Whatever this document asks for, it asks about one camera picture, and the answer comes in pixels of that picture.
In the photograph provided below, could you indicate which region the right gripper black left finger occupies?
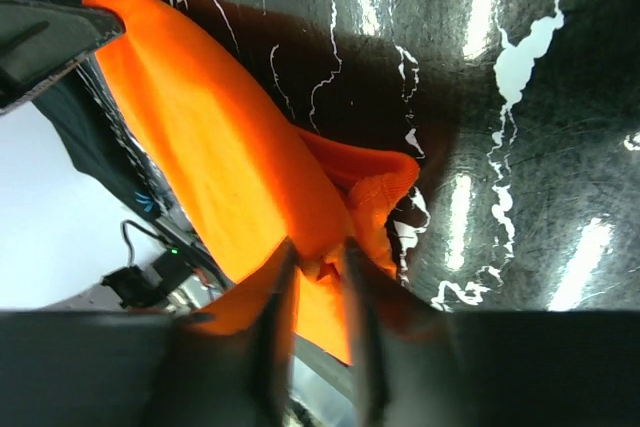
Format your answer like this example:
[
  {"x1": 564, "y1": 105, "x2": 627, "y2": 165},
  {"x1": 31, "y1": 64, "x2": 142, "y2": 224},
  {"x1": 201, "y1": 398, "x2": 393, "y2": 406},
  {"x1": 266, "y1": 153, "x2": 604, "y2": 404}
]
[{"x1": 1, "y1": 240, "x2": 298, "y2": 426}]

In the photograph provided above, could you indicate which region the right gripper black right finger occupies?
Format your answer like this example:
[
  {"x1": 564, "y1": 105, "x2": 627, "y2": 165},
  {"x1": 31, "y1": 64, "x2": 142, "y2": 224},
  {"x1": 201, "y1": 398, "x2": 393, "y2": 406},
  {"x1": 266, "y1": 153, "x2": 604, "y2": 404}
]
[{"x1": 343, "y1": 240, "x2": 639, "y2": 426}]

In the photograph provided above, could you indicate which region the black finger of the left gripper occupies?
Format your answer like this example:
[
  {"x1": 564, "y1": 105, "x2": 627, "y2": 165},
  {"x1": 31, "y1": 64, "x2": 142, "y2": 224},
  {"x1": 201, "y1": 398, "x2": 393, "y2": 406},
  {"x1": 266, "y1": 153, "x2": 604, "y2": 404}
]
[{"x1": 1, "y1": 0, "x2": 125, "y2": 115}]

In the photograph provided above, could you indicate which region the orange t-shirt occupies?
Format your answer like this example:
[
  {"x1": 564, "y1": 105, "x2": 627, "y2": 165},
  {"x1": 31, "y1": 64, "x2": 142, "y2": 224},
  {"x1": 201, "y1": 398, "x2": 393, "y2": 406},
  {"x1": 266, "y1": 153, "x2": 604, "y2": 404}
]
[{"x1": 84, "y1": 0, "x2": 419, "y2": 362}]

